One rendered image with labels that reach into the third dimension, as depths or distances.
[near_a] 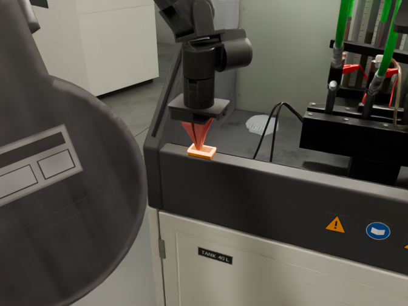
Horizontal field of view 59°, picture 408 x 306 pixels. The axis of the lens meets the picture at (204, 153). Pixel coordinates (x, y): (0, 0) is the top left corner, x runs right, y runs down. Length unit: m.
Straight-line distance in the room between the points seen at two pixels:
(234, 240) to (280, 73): 0.58
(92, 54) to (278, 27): 2.58
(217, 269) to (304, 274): 0.20
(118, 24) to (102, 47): 0.27
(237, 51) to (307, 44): 0.50
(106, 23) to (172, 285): 2.89
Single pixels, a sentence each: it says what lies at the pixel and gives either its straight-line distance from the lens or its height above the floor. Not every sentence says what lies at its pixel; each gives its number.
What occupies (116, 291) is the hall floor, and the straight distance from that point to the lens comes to 1.74.
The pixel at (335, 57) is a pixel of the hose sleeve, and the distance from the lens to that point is 0.75.
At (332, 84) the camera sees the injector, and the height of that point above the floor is 1.06.
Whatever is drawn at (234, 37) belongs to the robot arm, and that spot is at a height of 1.17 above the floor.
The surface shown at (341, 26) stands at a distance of 0.67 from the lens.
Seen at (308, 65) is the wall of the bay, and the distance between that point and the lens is 1.16.
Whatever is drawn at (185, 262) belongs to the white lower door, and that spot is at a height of 0.65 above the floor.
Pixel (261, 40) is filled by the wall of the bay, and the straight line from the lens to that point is 1.16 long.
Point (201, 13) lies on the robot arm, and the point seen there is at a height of 1.22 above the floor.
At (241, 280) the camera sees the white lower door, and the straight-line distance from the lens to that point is 0.89.
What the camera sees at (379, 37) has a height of 1.12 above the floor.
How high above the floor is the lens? 1.32
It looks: 30 degrees down
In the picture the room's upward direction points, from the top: straight up
